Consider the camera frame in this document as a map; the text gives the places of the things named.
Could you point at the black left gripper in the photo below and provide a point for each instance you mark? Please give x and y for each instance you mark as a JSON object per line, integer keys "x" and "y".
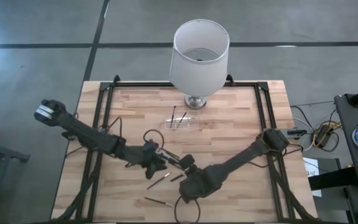
{"x": 138, "y": 157}

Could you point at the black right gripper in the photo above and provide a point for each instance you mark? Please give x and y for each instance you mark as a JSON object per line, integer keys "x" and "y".
{"x": 202, "y": 183}

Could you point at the clear acrylic brush organizer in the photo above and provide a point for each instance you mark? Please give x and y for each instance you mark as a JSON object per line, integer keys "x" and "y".
{"x": 191, "y": 123}

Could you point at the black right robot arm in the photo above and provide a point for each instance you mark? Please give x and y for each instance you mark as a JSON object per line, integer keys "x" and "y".
{"x": 244, "y": 152}

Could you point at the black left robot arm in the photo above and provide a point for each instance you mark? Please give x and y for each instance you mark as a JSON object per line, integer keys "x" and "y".
{"x": 82, "y": 132}

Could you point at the table lamp white shade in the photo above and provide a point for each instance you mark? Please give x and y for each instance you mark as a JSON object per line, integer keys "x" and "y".
{"x": 197, "y": 71}

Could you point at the grey control box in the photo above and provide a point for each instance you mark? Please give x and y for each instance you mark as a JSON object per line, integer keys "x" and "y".
{"x": 295, "y": 133}

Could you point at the white paper sheet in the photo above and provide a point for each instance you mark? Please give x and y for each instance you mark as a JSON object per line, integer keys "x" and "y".
{"x": 311, "y": 171}

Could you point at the dark grey cart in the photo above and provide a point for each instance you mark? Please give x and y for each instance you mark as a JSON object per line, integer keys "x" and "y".
{"x": 343, "y": 140}

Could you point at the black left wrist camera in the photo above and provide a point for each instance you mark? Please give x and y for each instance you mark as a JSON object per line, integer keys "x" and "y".
{"x": 152, "y": 147}

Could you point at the black aluminium table frame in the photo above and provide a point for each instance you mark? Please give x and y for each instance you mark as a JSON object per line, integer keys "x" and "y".
{"x": 141, "y": 84}

